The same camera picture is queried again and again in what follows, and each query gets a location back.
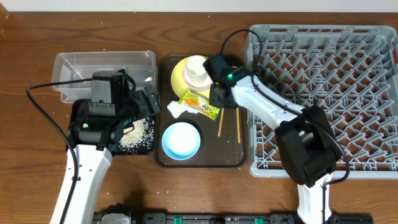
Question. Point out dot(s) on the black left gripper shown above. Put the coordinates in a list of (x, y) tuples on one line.
[(149, 101)]

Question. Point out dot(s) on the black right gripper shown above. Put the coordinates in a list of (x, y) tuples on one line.
[(214, 99)]

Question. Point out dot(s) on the wooden chopstick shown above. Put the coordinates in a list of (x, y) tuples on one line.
[(238, 125), (220, 122)]

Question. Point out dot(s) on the yellow snack wrapper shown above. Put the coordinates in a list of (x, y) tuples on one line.
[(199, 104)]

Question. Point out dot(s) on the white napkin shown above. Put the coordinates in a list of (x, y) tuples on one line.
[(177, 109)]

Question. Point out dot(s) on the light blue bowl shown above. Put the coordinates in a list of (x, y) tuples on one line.
[(181, 141)]

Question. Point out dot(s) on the white paper cup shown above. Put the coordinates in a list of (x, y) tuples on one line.
[(195, 69)]

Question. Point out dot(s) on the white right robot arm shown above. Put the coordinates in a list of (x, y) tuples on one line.
[(307, 146)]

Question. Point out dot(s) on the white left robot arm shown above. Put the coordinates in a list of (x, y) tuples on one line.
[(94, 133)]

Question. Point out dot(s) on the grey dishwasher rack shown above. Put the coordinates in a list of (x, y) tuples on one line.
[(350, 72)]

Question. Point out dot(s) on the yellow plate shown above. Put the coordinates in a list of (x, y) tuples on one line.
[(179, 86)]

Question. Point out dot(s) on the clear plastic bin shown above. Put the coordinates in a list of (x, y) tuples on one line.
[(140, 65)]

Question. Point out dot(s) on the black tray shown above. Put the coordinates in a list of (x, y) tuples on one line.
[(143, 149)]

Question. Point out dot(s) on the pile of rice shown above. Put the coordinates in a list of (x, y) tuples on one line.
[(136, 137)]

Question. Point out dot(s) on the brown serving tray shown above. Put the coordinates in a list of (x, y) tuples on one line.
[(214, 151)]

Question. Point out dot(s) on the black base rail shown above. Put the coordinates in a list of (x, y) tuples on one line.
[(121, 213)]

